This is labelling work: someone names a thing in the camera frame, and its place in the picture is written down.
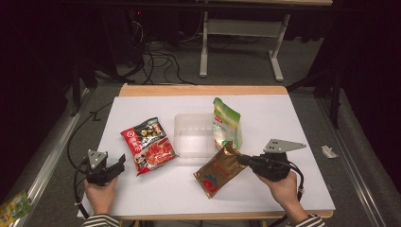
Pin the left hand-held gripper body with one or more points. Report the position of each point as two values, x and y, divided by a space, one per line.
96 165

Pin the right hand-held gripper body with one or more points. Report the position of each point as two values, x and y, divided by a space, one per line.
272 165

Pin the gold foil packet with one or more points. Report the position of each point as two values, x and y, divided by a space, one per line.
219 171

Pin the white and green pouch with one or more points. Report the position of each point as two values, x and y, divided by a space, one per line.
225 126

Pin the clear plastic container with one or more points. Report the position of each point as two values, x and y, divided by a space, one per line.
194 135

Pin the person's left hand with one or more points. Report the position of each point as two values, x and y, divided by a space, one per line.
101 195

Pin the person's right hand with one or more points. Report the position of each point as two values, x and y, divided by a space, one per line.
282 190

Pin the red and black food packet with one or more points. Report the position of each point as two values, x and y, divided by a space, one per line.
149 146

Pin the crumpled white paper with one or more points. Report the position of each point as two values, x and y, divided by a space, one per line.
328 152

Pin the white sheet on table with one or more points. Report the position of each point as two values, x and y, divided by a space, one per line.
170 189

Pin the black stand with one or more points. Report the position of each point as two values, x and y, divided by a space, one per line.
80 82
327 91

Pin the green and yellow packet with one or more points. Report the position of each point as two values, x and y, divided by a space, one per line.
14 208

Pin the white-framed desk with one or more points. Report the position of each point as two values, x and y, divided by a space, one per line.
242 28

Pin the metal floor rail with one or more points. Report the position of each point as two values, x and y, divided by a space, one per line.
350 170
47 157

